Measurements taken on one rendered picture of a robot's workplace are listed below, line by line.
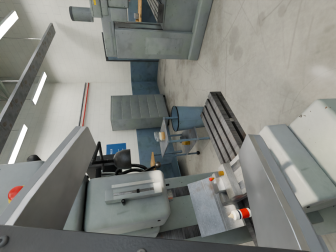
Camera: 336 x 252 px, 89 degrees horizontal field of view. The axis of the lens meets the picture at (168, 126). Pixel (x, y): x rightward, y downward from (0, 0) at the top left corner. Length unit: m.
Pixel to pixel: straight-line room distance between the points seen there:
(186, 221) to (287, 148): 0.71
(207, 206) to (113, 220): 0.67
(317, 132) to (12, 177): 1.10
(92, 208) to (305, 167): 0.82
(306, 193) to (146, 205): 0.59
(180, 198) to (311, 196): 0.72
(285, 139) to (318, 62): 1.01
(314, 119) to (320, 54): 0.97
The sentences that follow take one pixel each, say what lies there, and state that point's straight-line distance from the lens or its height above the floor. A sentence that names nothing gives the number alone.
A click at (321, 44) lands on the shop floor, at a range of 1.83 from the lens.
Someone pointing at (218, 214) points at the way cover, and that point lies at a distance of 1.21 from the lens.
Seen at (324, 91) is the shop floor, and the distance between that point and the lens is 1.76.
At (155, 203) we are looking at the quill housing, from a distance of 0.73.
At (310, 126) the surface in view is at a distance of 0.92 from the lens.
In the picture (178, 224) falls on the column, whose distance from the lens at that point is 1.20.
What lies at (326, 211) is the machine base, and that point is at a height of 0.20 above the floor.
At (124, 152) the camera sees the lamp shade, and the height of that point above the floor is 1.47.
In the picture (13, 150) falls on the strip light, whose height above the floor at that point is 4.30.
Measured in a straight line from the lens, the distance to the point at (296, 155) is 0.88.
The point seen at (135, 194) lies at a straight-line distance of 0.70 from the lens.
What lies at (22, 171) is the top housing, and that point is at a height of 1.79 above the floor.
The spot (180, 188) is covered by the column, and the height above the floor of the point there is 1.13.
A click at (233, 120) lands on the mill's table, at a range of 1.04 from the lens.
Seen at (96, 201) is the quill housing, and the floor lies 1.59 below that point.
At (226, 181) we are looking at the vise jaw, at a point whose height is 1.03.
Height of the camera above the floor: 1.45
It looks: 13 degrees down
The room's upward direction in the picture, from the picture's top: 94 degrees counter-clockwise
